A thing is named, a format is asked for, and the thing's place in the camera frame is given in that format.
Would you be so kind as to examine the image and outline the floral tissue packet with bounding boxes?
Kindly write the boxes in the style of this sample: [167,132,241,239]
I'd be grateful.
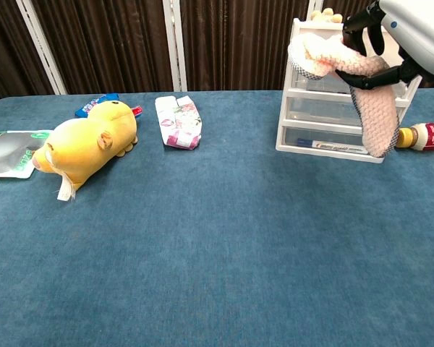
[154,95,203,150]

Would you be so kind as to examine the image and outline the white partition post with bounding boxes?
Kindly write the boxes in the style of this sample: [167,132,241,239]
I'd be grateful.
[161,0,188,93]
[14,0,68,95]
[306,0,325,22]

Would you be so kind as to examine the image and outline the silver green pouch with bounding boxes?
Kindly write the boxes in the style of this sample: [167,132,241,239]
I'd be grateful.
[0,129,54,180]

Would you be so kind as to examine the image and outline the dark brown curtain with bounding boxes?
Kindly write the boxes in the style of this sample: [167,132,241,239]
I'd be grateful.
[0,0,434,106]

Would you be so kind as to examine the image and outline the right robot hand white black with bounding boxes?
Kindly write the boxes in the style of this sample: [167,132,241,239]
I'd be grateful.
[335,0,434,91]

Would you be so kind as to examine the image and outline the small beige plush toy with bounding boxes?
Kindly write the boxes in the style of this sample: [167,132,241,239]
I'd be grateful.
[310,9,344,25]

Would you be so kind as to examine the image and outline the bottle with yellow cap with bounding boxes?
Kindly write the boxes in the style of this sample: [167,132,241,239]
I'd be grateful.
[396,121,434,151]

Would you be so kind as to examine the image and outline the white plastic drawer organizer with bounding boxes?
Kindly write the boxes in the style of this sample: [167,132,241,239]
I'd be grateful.
[275,17,423,164]

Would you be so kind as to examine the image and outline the pink cloth with grey trim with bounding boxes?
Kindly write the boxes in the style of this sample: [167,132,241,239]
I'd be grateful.
[287,33,400,159]

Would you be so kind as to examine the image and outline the blue snack wrapper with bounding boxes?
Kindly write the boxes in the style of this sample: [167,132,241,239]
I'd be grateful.
[74,93,120,119]

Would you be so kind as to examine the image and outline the blue white marker pen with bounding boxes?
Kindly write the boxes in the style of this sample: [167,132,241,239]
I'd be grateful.
[297,137,369,155]

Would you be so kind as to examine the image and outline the yellow plush animal toy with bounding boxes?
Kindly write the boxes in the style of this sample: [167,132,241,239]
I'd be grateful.
[31,100,139,202]

